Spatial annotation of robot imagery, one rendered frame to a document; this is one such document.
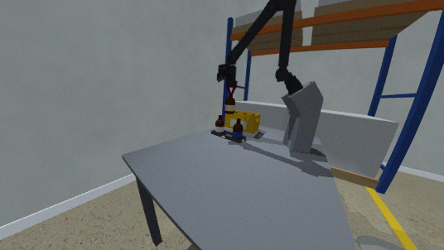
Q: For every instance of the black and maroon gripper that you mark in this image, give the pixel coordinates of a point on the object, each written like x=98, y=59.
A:
x=232, y=84

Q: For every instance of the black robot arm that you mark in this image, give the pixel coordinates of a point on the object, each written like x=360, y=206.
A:
x=288, y=7

